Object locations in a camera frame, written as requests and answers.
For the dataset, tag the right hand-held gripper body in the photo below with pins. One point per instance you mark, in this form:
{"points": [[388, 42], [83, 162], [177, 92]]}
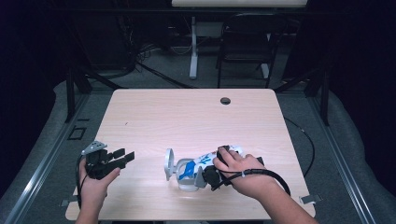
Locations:
{"points": [[212, 177]]}

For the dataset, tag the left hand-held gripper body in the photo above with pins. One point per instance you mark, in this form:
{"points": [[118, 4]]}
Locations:
{"points": [[99, 165]]}

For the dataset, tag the white labelled bottle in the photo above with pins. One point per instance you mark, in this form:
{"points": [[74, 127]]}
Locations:
{"points": [[204, 160]]}

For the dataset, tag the person's left hand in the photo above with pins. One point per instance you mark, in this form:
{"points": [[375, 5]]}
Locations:
{"points": [[93, 189]]}

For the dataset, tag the person's right hand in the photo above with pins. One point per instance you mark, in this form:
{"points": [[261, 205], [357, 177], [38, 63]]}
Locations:
{"points": [[246, 174]]}

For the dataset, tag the black chair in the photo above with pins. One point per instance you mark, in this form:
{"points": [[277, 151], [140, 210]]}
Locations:
{"points": [[246, 46]]}

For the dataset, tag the white desk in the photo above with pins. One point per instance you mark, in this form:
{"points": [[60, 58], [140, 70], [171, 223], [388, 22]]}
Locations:
{"points": [[193, 46]]}

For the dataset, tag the grey table corner bracket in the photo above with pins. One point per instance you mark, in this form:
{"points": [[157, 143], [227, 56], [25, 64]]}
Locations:
{"points": [[67, 202], [311, 199]]}

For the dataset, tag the aluminium floor rail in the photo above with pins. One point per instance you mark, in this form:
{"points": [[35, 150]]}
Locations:
{"points": [[40, 168], [342, 161]]}

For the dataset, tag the black metal stand post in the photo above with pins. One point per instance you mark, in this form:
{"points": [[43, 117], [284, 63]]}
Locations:
{"points": [[70, 93], [325, 96]]}

